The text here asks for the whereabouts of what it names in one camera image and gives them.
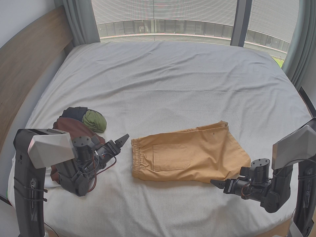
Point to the bed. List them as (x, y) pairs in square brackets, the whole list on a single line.
[(197, 70)]

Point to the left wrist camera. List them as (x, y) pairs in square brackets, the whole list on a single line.
[(96, 141)]

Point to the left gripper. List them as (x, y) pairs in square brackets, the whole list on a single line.
[(108, 152)]

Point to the grey-green curtain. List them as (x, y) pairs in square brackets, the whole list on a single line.
[(306, 46), (79, 13)]

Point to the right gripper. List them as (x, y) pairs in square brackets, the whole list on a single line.
[(237, 187)]

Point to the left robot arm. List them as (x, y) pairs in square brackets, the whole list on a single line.
[(49, 147)]

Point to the black garment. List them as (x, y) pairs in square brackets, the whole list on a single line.
[(71, 113)]

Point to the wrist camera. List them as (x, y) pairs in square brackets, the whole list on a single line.
[(245, 172), (96, 141)]

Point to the white garment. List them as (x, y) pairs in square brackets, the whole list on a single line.
[(50, 183)]

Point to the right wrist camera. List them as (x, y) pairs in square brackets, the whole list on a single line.
[(245, 172)]

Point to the window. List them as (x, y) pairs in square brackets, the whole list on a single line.
[(238, 9)]

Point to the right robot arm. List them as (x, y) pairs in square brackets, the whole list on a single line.
[(293, 144)]

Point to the green garment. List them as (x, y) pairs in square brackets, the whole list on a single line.
[(95, 121)]

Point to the tan shorts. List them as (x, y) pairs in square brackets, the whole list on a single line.
[(185, 157)]

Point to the brown shorts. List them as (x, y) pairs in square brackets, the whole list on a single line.
[(81, 131)]

